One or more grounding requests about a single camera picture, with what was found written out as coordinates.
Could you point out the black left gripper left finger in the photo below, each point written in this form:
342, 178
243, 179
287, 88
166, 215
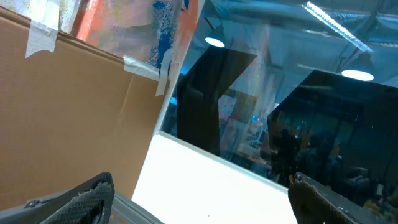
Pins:
90, 202

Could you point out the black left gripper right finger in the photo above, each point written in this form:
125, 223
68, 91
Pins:
314, 203

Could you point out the grey plastic basket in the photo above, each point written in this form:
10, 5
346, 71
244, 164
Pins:
125, 211

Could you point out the brown cardboard sheet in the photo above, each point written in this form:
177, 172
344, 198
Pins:
69, 115

